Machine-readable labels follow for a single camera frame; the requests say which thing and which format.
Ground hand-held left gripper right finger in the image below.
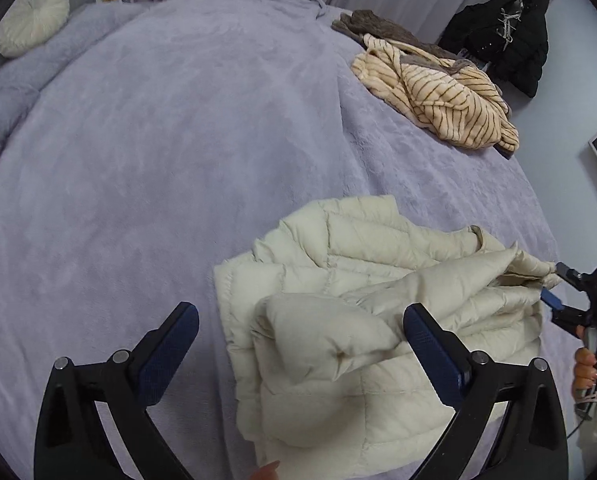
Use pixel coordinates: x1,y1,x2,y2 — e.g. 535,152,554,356
402,302,570,480

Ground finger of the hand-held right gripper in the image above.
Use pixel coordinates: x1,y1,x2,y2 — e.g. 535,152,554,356
540,288,592,342
555,262,587,287

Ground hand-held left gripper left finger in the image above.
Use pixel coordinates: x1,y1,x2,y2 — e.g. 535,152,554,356
33,301,200,480

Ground cream quilted puffer jacket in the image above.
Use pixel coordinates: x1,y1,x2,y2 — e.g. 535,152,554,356
213,195,564,480

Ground person's right hand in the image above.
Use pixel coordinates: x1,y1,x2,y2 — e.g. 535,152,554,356
572,347,597,391

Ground person's left hand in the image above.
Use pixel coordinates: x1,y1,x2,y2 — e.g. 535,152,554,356
250,461,282,480

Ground purple fleece blanket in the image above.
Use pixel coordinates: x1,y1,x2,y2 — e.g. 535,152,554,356
0,0,565,480

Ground cream striped fleece garment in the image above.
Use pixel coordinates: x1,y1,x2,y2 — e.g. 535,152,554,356
351,34,520,152

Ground black hanging coat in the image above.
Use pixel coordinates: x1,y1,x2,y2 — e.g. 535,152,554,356
437,0,550,99

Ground purple fleece pillow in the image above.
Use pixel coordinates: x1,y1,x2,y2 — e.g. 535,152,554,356
0,4,146,177

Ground brown fleece garment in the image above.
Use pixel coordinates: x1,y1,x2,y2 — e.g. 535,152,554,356
331,9,515,117

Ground round cream pleated cushion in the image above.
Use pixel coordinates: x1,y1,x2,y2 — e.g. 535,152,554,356
0,0,71,58

